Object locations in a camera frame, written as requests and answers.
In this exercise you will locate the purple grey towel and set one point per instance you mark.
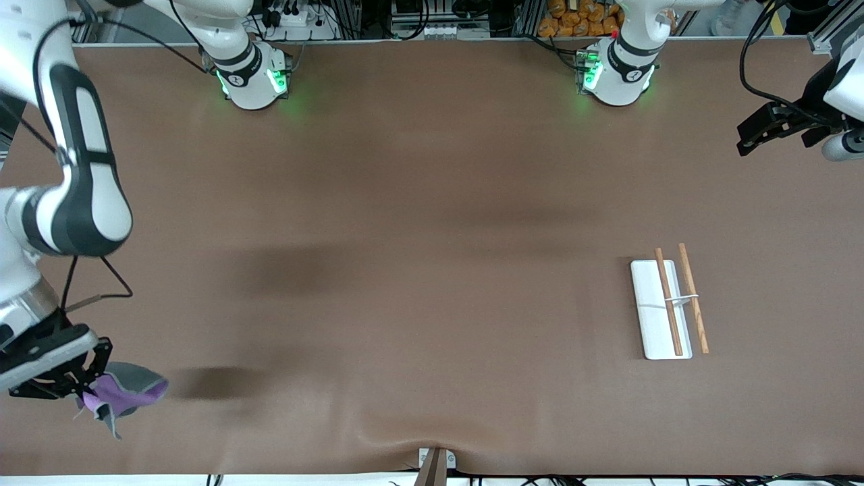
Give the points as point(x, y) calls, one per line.
point(128, 395)

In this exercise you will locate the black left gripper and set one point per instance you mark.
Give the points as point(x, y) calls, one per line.
point(815, 102)

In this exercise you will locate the white power strip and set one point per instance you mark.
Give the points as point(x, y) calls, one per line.
point(297, 20)

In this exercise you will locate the orange packets pile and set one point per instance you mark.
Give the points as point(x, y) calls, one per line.
point(580, 19)

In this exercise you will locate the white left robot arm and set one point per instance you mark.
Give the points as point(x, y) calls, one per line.
point(617, 74)

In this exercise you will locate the metal table clamp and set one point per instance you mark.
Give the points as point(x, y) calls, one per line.
point(437, 466)

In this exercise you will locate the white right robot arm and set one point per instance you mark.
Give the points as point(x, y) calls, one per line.
point(81, 202)

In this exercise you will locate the aluminium frame profile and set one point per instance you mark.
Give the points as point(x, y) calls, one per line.
point(827, 42)

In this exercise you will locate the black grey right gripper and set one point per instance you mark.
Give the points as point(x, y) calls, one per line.
point(37, 342)

